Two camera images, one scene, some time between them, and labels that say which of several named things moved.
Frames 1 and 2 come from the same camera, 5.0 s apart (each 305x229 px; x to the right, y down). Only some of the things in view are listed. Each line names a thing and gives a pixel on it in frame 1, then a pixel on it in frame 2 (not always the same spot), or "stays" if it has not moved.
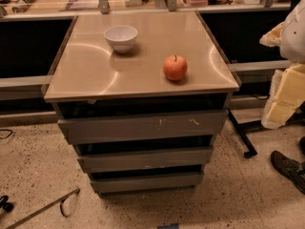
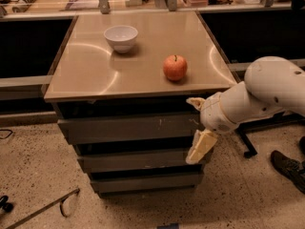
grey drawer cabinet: [134, 131] stays
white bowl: [122, 38] stays
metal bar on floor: [62, 198] stays
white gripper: [294, 38] to [213, 114]
